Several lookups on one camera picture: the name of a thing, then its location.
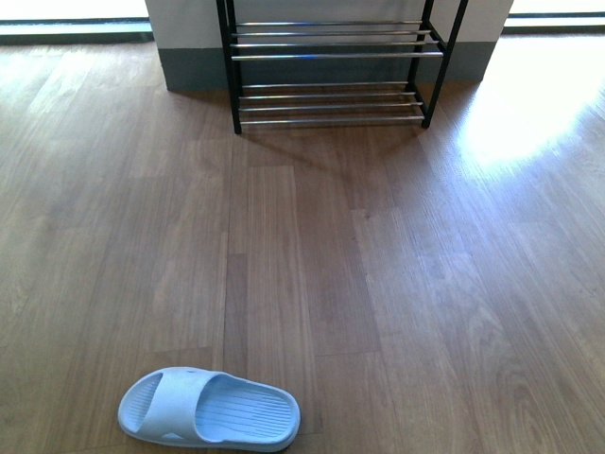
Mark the black metal shoe rack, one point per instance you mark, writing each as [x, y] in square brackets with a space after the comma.
[324, 71]

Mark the light blue slide slipper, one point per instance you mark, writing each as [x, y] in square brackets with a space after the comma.
[191, 407]

